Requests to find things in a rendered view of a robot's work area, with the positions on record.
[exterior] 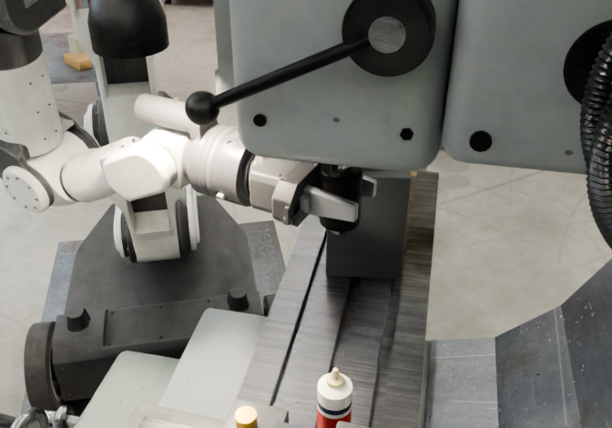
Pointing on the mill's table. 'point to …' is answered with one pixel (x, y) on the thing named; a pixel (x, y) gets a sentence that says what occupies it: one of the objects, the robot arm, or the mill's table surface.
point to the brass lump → (246, 417)
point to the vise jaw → (266, 415)
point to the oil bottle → (333, 400)
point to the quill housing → (336, 71)
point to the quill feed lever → (411, 0)
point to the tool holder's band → (341, 177)
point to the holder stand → (374, 231)
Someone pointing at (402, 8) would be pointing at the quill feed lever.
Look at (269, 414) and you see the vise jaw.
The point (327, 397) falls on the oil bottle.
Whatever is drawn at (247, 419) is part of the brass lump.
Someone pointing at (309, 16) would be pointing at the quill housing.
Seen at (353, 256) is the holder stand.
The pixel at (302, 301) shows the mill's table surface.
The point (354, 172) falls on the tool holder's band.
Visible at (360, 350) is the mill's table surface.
